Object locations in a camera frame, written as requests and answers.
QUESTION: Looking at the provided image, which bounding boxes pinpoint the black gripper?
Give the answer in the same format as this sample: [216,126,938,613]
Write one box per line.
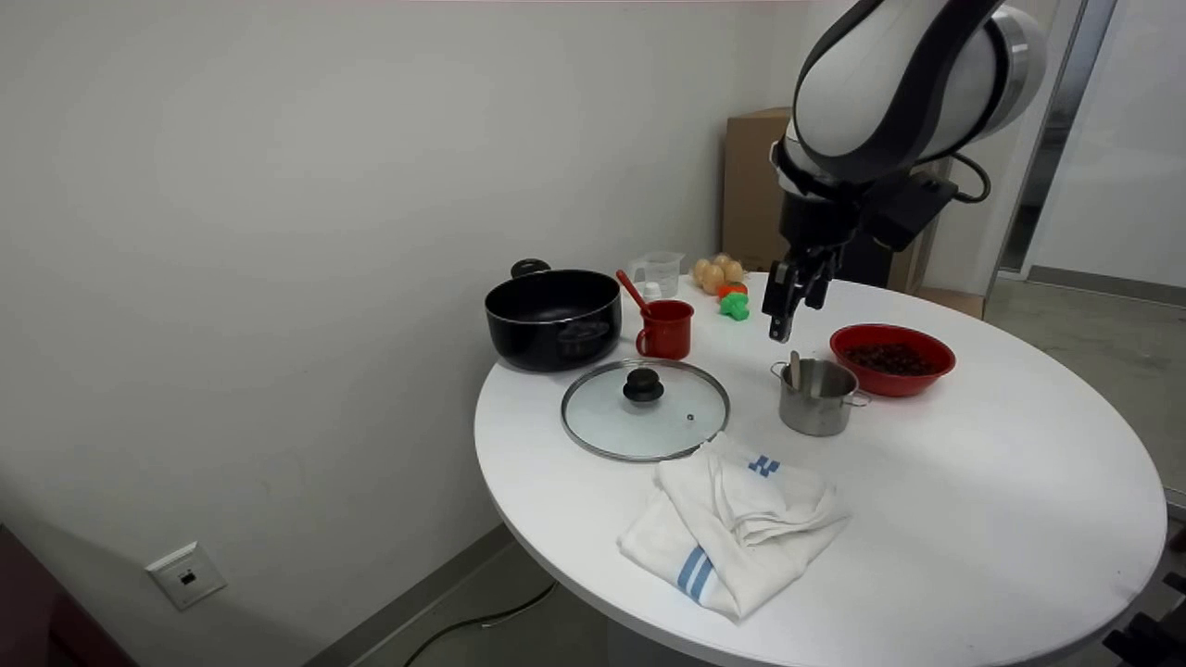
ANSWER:
[759,172,959,345]

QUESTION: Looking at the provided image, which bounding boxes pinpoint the dark coffee beans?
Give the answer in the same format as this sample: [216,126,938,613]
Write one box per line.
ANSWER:
[845,341,942,380]

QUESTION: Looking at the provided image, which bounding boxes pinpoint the small silver steel pot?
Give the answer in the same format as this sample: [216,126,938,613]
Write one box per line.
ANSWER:
[771,352,866,443]

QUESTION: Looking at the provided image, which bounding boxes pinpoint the red orange bowl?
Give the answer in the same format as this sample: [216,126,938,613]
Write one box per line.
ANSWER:
[827,323,959,401]

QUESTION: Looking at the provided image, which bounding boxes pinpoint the glass lid with black knob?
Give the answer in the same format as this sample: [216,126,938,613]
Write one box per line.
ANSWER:
[556,356,734,467]

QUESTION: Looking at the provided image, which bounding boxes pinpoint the red plastic spoon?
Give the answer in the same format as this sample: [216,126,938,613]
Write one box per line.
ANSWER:
[612,267,655,315]

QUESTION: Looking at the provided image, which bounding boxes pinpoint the black cooking pot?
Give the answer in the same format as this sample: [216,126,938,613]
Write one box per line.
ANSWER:
[481,257,628,373]

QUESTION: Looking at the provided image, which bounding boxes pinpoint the upright brown cardboard sheet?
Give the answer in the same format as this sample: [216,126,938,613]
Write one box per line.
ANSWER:
[720,108,970,298]

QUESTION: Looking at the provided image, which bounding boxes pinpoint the red cup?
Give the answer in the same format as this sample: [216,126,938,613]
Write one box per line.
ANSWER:
[633,298,697,365]

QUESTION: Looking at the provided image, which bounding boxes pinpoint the white towel with blue stripes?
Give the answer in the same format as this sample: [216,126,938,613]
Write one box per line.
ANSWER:
[614,435,858,623]

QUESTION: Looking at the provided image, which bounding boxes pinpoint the black metal stand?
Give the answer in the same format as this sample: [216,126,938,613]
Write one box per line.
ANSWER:
[1100,496,1186,667]

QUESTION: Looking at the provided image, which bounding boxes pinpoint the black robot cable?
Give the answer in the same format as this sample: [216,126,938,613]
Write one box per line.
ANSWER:
[942,151,995,209]

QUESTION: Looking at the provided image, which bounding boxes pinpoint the grey metal door frame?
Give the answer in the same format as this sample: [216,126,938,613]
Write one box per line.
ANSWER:
[996,0,1124,278]

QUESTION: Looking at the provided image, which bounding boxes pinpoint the black floor cable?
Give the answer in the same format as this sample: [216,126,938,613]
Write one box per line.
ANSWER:
[400,582,561,667]

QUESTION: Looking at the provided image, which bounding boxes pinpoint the white wall socket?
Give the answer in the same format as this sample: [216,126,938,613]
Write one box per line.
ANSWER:
[145,539,231,616]

